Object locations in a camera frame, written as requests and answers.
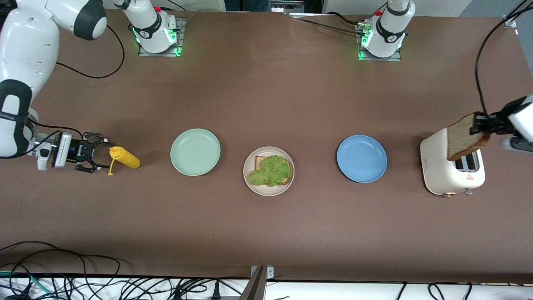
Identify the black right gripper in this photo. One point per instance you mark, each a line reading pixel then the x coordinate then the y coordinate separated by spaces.
pixel 77 151

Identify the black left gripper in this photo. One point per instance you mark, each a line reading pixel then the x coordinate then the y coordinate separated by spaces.
pixel 501 119

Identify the brown toasted bread slice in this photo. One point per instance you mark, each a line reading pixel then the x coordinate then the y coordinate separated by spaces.
pixel 259 161
pixel 460 139

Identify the yellow mustard squeeze bottle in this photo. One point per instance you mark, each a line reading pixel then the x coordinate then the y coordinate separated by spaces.
pixel 127 158

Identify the green lettuce leaf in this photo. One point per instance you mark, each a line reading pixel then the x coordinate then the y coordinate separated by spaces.
pixel 270 171

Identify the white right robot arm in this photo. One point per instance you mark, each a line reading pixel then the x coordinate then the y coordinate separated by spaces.
pixel 25 54

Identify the mint green plate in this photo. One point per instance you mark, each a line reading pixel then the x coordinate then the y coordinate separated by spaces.
pixel 195 152

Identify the blue plate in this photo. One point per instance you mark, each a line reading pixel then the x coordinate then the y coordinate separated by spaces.
pixel 361 158

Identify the beige plate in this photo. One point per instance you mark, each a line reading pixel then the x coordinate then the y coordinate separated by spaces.
pixel 268 191

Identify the white two-slot toaster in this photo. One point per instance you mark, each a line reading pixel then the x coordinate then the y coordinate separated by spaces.
pixel 435 166

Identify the aluminium profile bar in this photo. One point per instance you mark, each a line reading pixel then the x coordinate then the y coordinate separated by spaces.
pixel 510 20

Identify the black power plug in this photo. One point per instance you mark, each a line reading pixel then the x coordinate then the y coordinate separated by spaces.
pixel 215 291

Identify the grey metal beam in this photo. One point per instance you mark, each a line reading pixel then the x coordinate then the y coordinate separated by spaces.
pixel 254 287

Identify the person in blue trousers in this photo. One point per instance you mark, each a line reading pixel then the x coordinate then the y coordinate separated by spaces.
pixel 245 4

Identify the grey left arm base plate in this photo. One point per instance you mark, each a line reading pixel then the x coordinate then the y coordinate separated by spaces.
pixel 393 58

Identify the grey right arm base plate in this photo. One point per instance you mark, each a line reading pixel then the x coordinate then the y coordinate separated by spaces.
pixel 181 29

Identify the small silver table bracket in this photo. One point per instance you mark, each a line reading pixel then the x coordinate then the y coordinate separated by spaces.
pixel 268 271

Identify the grey metal frame rail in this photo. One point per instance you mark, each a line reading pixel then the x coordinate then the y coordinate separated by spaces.
pixel 287 6

